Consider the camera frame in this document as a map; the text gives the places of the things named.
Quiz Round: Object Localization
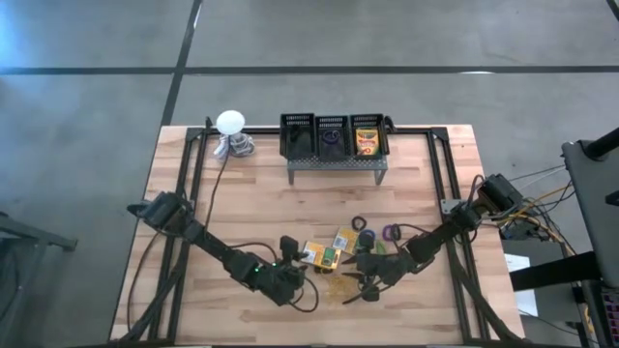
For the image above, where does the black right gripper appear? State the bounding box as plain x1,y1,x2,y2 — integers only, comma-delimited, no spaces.
339,247,420,289

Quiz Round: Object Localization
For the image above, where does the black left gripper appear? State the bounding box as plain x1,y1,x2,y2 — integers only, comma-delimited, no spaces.
262,249,336,308

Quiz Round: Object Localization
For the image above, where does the grey perforated metal shelf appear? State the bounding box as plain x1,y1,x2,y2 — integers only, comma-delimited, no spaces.
286,154,390,187

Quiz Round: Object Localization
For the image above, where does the white mushroom table lamp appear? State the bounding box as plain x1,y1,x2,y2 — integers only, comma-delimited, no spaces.
215,109,252,157

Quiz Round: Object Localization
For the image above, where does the white paper sheet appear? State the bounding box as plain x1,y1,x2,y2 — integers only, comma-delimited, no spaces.
504,253,540,318

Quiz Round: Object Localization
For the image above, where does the black flat bar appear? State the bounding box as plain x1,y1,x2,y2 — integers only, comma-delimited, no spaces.
508,250,604,293

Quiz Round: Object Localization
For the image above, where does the grey metal cart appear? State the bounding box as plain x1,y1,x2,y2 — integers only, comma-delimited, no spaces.
560,128,619,292

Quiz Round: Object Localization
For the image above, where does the grey metal stand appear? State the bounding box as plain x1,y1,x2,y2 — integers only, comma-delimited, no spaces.
0,211,79,348

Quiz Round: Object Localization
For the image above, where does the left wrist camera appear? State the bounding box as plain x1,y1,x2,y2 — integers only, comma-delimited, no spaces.
280,234,299,265

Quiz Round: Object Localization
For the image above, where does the grey metal bracket plate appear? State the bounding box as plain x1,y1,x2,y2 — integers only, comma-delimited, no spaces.
440,197,466,216

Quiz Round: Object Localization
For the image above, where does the white lamp cord bundle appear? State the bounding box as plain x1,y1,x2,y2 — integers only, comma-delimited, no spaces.
212,133,256,161

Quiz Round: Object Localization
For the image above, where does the black aluminium table frame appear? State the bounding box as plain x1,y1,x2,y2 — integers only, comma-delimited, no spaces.
147,126,512,347

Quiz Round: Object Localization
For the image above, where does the multicolour cable bundle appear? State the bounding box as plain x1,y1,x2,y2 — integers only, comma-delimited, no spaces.
502,163,577,258

